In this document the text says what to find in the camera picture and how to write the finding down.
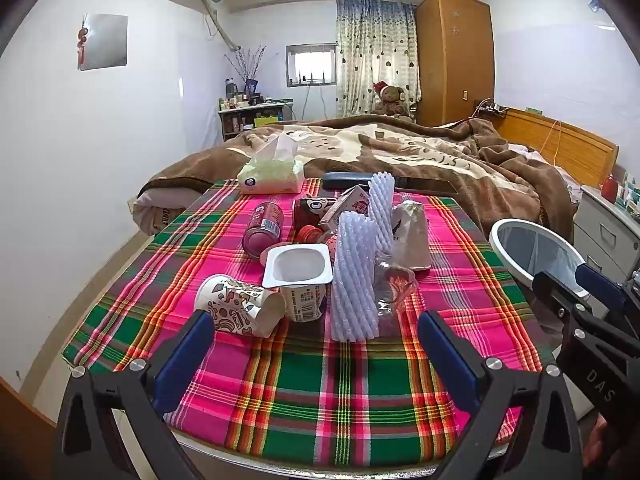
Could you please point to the slim white foam net sleeve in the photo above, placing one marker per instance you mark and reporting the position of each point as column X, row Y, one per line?
column 381, row 210

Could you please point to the red and white carton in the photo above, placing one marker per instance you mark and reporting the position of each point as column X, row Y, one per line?
column 345, row 207

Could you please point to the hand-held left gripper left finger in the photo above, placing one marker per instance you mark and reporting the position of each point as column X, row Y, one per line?
column 185, row 355

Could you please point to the silver wall panel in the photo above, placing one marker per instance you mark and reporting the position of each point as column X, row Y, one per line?
column 105, row 40

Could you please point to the plaid tablecloth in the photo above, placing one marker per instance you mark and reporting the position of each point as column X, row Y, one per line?
column 310, row 390

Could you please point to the wooden wardrobe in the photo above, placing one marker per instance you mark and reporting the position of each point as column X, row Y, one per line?
column 450, row 60

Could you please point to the pink bed sheet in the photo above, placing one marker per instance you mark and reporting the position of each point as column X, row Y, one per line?
column 545, row 160

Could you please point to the tissue pack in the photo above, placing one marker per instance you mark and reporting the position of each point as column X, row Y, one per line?
column 270, row 175

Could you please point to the dark blue glasses case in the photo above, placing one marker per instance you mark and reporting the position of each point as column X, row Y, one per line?
column 345, row 180

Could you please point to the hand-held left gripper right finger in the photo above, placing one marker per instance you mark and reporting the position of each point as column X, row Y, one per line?
column 447, row 355

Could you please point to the white trash bin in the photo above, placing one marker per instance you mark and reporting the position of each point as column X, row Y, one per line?
column 500, row 250

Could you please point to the clear plastic wrapper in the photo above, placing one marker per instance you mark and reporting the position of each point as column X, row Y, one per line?
column 395, row 287

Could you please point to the brown patterned blanket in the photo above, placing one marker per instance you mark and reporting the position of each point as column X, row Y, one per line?
column 450, row 160

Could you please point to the dark brown drink can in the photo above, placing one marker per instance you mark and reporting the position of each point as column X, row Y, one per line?
column 312, row 210

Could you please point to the brown teddy bear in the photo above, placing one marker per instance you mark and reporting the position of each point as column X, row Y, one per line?
column 392, row 100

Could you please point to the plain white paper cup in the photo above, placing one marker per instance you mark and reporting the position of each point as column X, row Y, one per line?
column 412, row 240

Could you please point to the white mattress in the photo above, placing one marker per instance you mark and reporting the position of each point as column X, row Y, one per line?
column 155, row 215

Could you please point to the small window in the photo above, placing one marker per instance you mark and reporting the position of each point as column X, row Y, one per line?
column 312, row 62

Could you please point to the power strip with chargers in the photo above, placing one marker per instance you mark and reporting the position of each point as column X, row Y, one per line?
column 492, row 108

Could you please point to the grey drawer cabinet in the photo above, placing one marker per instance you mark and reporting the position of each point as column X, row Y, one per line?
column 600, row 230

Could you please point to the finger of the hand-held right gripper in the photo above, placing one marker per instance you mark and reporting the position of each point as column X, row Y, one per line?
column 600, row 285
column 555, row 290

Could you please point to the cluttered white shelf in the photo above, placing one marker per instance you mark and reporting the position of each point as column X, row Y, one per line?
column 250, row 120

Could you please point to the person's right hand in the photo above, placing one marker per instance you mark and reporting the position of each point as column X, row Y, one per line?
column 595, row 442

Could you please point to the wooden bed headboard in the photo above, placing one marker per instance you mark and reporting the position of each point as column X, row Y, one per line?
column 560, row 150

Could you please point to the printed paper cup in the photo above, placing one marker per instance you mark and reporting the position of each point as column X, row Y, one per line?
column 230, row 305

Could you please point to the white yogurt cup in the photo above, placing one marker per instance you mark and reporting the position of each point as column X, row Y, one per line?
column 295, row 267

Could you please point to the white wall pipe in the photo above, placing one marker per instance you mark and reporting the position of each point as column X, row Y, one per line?
column 220, row 30

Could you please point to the red hanging ornament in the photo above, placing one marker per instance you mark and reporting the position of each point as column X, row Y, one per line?
column 82, row 37

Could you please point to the patterned curtain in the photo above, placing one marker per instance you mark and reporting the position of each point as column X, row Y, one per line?
column 375, row 50

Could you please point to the blue vase with branches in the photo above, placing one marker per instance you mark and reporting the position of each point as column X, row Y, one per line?
column 250, row 85

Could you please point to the row of medicine boxes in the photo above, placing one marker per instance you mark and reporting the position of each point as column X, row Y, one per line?
column 630, row 192

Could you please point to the wide white foam net sleeve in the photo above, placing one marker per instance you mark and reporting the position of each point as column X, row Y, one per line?
column 352, row 285

